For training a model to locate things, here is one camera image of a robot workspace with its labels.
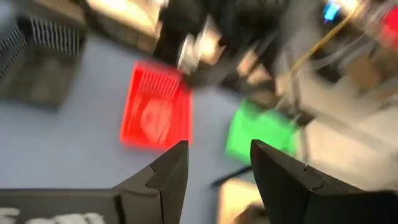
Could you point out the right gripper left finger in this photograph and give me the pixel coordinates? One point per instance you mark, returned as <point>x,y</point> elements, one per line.
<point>168,186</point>

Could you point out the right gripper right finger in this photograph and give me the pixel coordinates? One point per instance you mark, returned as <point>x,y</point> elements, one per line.
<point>280,193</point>

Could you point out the green slotted plastic basket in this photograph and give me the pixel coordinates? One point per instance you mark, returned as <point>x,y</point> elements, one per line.
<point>258,130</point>

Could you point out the red slotted plastic basket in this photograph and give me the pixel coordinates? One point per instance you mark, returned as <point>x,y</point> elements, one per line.
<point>155,109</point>

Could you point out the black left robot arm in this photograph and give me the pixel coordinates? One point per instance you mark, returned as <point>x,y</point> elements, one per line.
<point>177,25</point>

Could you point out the wooden table side board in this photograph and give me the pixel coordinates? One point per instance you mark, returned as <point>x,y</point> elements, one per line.
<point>236,202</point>
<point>124,15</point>

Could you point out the large black slotted plastic basket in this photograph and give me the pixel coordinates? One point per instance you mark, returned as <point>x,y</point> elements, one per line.
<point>40,77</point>

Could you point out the blue background object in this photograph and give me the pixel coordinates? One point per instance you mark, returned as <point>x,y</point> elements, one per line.
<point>331,11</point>

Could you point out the red background object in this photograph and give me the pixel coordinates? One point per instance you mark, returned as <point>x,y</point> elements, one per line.
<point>390,28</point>

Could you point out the black metal table frame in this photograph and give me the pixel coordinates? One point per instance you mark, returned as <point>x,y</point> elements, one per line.
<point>231,177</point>

